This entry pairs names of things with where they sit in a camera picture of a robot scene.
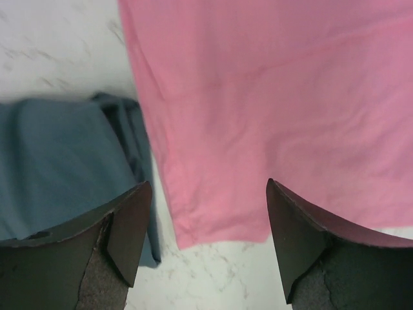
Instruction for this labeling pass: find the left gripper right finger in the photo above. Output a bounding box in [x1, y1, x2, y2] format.
[266, 180, 412, 309]

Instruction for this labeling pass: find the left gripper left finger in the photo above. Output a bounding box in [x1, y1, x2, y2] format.
[1, 182, 152, 309]

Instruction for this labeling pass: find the pink t shirt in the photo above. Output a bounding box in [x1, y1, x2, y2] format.
[118, 0, 412, 249]

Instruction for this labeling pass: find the folded dark blue t shirt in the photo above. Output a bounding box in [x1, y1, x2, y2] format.
[0, 92, 162, 268]

